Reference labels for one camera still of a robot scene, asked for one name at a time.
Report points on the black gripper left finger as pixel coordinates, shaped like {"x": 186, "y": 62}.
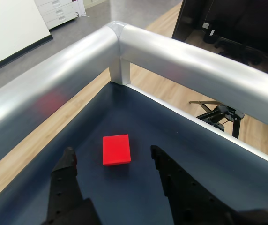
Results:
{"x": 61, "y": 187}

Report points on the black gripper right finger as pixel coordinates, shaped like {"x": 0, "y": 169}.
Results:
{"x": 190, "y": 201}

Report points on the red cube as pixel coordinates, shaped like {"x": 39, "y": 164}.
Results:
{"x": 116, "y": 150}

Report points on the white drawer cabinet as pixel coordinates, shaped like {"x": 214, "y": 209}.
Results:
{"x": 59, "y": 14}

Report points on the black desk panel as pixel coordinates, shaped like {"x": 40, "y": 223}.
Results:
{"x": 185, "y": 18}

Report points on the silver metal railing frame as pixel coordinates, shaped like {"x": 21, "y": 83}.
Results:
{"x": 148, "y": 47}

